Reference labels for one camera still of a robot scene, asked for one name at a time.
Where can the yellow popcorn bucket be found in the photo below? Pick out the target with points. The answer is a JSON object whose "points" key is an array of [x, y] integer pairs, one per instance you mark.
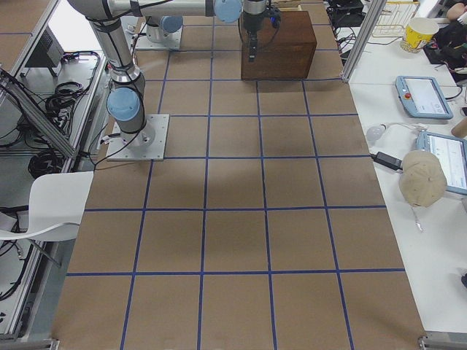
{"points": [[418, 32]]}

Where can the blue teach pendant near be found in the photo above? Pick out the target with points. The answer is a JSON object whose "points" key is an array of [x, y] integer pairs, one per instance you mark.
{"points": [[451, 152]]}

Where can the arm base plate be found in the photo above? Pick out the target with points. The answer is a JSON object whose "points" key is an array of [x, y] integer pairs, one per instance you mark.
{"points": [[172, 43], [148, 144]]}

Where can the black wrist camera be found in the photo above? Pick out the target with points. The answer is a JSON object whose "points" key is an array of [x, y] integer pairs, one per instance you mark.
{"points": [[274, 15]]}

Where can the black power adapter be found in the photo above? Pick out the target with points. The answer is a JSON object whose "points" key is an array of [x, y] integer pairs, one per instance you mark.
{"points": [[387, 161]]}

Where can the gold wire basket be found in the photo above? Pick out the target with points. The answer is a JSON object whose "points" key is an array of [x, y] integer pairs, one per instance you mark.
{"points": [[394, 18]]}

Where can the blue teach pendant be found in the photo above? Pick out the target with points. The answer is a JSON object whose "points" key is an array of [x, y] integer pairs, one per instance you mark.
{"points": [[451, 152], [421, 97]]}

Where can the aluminium frame post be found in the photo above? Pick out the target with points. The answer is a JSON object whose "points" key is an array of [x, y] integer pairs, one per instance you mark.
{"points": [[366, 30]]}

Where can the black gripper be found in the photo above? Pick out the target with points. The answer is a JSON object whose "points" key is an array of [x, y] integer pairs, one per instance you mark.
{"points": [[251, 22]]}

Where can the white light bulb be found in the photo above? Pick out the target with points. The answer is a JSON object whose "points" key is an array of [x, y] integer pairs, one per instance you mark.
{"points": [[374, 133]]}

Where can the blue teach pendant far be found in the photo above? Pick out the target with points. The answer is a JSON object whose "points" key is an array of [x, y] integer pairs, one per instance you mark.
{"points": [[421, 97]]}

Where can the grey control box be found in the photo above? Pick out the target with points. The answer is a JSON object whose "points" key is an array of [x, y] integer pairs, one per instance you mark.
{"points": [[47, 53]]}

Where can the dark wooden drawer cabinet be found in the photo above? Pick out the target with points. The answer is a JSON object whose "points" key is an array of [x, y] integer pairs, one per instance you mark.
{"points": [[283, 53]]}

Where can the white plastic chair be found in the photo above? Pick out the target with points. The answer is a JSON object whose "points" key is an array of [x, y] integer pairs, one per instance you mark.
{"points": [[56, 206]]}

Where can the beige baseball cap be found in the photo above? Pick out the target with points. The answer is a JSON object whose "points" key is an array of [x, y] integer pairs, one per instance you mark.
{"points": [[422, 182]]}

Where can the light wood drawer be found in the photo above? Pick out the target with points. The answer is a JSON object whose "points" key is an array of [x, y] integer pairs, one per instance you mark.
{"points": [[287, 5]]}

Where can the cardboard tube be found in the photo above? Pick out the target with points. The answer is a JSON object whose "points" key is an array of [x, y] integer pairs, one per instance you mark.
{"points": [[460, 130]]}

